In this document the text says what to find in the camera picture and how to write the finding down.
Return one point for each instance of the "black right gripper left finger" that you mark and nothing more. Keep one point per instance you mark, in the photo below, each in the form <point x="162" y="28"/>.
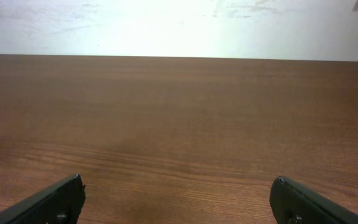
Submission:
<point x="60" y="203"/>

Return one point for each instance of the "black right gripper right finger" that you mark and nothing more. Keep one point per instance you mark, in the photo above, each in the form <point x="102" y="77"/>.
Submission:
<point x="292" y="202"/>

